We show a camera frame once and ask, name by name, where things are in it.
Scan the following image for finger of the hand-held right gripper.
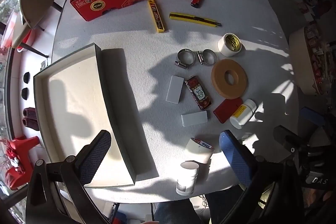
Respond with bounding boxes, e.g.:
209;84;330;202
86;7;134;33
273;125;307;153
300;107;327;127

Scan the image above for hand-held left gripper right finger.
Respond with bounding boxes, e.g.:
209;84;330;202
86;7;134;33
219;130;318;224

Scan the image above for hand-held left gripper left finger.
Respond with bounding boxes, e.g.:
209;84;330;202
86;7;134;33
25;130;112;224

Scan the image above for masking tape roll blue label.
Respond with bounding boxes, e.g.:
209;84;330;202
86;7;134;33
184;137;216;164

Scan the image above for white yellow-label medicine bottle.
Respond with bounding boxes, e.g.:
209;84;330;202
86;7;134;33
230;99;259;129

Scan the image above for red case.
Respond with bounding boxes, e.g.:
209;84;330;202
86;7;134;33
213;97;243;124

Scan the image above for plain white bottle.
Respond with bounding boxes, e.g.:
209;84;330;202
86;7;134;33
175;161;199;196

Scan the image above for grey rectangular block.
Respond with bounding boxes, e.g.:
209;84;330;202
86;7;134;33
181;111;209;128
165;75;184;103

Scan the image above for white rectangular tray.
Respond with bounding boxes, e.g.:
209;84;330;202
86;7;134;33
33;42;137;189

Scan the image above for tan rubber ring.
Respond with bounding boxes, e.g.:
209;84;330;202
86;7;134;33
211;59;248;100

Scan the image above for metal hose clamp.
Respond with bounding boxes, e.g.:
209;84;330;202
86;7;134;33
197;49;218;66
175;49;196;70

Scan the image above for small white tape roll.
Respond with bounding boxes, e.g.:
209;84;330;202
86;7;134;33
217;33;242;57

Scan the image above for red patterned pack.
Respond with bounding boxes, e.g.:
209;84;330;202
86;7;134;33
184;76;213;111

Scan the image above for red plastic stool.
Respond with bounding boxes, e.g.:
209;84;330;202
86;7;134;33
4;135;40;190

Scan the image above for red white ornament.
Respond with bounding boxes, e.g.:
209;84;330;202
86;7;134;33
7;147;23;169

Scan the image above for person's blue jeans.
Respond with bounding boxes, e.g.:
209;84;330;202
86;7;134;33
154;185;247;224

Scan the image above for yellow utility knife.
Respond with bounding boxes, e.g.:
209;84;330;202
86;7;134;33
169;12;222;28

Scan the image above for yellow blade case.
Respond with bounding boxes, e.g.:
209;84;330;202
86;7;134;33
147;0;166;34

